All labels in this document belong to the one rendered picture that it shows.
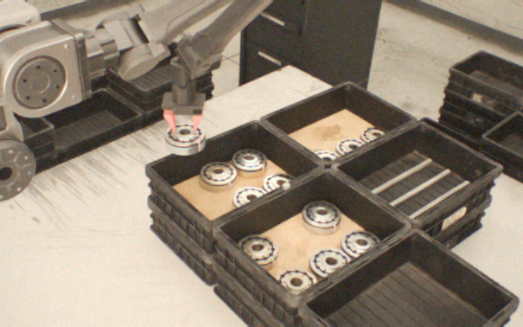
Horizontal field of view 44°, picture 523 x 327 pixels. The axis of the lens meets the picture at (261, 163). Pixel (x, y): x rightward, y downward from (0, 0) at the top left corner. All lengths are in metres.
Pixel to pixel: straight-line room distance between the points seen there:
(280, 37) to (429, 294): 1.96
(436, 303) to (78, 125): 1.86
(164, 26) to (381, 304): 0.81
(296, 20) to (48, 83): 2.21
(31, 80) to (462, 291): 1.06
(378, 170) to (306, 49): 1.34
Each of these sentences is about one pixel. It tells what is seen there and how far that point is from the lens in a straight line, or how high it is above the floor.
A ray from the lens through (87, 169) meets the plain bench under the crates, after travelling 2.15.
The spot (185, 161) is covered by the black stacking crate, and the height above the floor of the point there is 0.90.
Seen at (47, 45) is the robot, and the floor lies 1.51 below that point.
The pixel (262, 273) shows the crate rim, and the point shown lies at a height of 0.93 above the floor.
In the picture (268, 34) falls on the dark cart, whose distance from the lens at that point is 3.36.
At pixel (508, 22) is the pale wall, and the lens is 4.92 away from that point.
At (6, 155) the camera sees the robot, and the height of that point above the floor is 1.18.
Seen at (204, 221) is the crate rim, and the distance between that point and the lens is 1.57.
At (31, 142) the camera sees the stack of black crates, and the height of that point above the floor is 0.57.
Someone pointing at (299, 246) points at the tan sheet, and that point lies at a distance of 1.67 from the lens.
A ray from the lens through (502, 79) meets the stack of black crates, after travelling 3.37.
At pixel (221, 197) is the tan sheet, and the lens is 1.80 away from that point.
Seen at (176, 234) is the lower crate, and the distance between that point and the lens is 1.74.
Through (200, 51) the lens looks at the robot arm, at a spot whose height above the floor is 1.31.
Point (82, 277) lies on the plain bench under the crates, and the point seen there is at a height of 0.70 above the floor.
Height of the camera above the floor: 1.97
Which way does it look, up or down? 36 degrees down
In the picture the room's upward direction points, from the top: 4 degrees clockwise
